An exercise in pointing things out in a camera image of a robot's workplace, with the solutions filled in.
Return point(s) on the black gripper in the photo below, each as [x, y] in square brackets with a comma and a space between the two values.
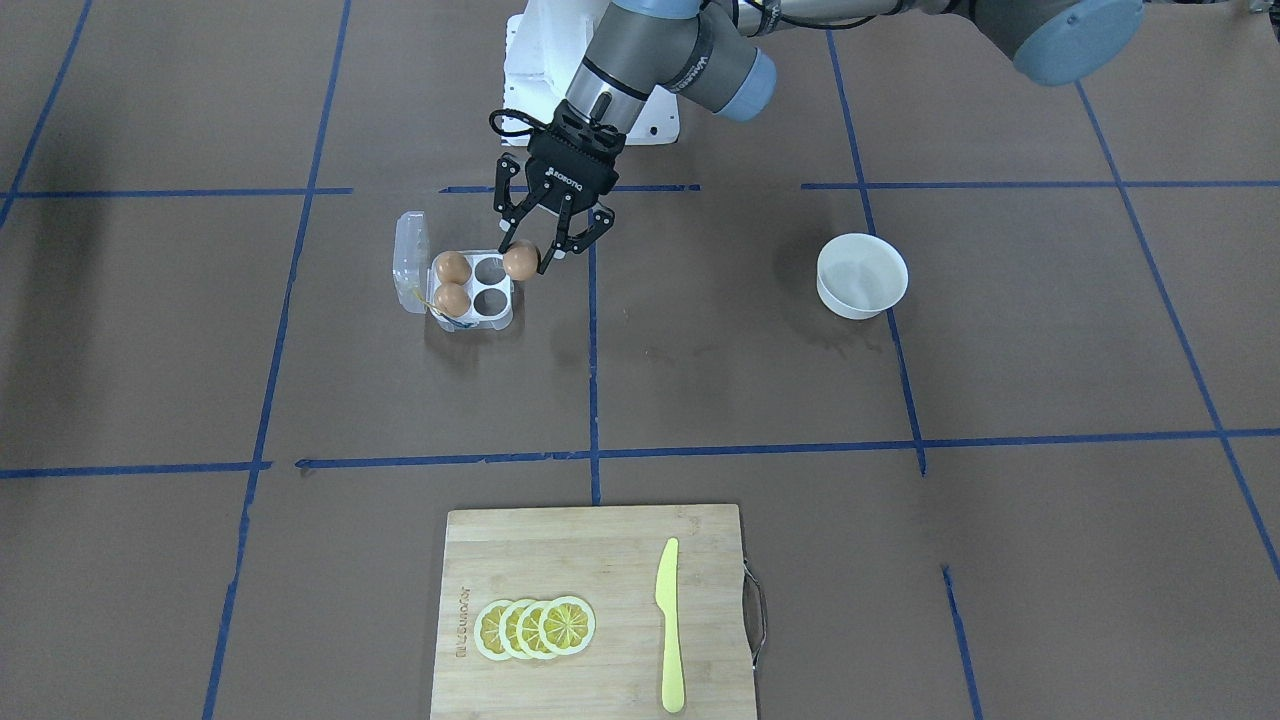
[572, 173]

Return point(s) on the brown egg carried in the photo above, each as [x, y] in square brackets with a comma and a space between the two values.
[521, 261]

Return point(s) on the clear plastic egg carton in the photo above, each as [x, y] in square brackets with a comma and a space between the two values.
[468, 290]

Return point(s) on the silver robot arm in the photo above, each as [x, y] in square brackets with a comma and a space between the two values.
[717, 55]

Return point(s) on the brown egg rear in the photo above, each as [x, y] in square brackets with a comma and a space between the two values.
[452, 267]

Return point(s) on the white bowl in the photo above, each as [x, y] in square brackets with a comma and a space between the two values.
[859, 276]

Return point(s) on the bamboo cutting board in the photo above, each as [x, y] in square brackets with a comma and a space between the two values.
[608, 556]

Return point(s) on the lemon slice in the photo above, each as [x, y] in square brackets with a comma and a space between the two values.
[509, 632]
[528, 633]
[567, 625]
[489, 631]

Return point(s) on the yellow plastic knife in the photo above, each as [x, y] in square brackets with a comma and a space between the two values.
[672, 681]

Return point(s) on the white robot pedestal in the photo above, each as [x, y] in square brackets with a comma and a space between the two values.
[544, 46]

